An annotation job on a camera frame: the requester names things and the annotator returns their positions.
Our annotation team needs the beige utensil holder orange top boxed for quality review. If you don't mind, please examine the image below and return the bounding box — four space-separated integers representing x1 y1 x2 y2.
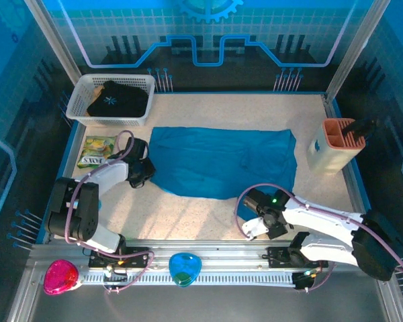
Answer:
306 117 367 174

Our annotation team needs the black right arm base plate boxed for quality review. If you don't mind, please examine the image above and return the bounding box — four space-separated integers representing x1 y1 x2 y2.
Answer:
267 246 328 269

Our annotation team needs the white slotted cable duct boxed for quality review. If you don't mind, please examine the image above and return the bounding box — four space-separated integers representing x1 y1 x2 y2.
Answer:
82 271 296 286

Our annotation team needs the black t-shirt with blue print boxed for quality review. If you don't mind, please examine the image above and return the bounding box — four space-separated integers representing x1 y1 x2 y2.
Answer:
86 80 149 119

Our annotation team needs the white plastic mesh basket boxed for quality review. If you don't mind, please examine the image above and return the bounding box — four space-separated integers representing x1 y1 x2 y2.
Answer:
65 73 156 127

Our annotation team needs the green yellow snack bag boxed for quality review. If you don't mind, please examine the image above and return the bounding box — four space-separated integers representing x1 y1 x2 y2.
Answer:
77 135 118 170

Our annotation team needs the black utensil handle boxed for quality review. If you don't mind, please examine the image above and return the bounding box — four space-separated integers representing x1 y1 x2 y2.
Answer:
344 117 379 140

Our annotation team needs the aluminium frame post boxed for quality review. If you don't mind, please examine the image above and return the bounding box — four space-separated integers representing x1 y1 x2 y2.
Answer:
325 0 390 100
23 0 83 81

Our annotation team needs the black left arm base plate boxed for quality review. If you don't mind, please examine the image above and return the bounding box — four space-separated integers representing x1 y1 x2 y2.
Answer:
88 246 150 269

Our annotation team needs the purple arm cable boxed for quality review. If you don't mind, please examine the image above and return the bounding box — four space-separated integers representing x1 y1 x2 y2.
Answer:
234 182 403 292
63 129 155 295

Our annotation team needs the blue translucent plastic container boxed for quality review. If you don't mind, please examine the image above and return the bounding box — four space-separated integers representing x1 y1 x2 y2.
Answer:
169 253 202 288

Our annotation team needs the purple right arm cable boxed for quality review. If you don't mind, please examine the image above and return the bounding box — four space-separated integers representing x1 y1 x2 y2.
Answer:
234 182 403 292

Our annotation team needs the pink translucent plastic container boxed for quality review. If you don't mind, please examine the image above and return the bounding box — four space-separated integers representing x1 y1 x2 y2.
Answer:
42 259 80 296

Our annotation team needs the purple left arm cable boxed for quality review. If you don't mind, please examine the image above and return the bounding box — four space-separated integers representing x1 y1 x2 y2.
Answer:
63 129 155 295

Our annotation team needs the aluminium front rail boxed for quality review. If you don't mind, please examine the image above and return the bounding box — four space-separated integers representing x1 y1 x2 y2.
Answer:
6 239 403 322

